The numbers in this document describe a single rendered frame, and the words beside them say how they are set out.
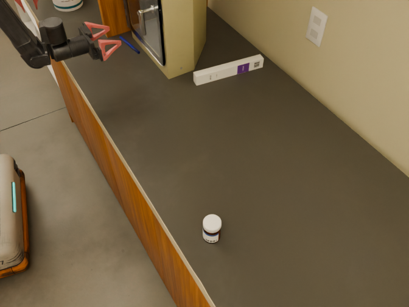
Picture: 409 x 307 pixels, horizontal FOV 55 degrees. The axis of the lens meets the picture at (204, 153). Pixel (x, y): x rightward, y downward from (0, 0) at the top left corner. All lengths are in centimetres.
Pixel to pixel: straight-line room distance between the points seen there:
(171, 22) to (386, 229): 90
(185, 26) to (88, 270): 130
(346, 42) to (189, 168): 62
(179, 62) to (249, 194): 59
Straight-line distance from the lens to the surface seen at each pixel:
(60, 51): 130
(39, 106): 298
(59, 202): 238
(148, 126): 132
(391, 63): 125
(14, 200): 215
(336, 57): 138
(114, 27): 174
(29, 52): 130
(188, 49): 146
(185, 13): 138
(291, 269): 105
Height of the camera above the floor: 187
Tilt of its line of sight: 50 degrees down
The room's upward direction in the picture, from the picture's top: straight up
